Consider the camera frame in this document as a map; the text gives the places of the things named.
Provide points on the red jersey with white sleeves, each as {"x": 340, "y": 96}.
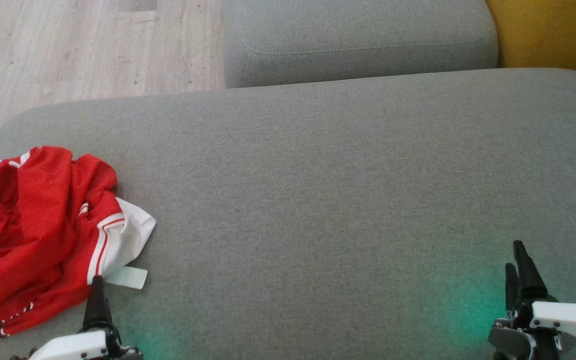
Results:
{"x": 33, "y": 225}

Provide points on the large grey sofa seat cushion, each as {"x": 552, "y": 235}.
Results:
{"x": 318, "y": 200}

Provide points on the yellow sofa cushion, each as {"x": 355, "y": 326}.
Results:
{"x": 553, "y": 30}

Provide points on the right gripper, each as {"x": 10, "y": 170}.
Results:
{"x": 563, "y": 317}

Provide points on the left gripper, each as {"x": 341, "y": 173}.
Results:
{"x": 78, "y": 347}

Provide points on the small grey sofa cushion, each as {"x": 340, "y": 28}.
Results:
{"x": 358, "y": 40}

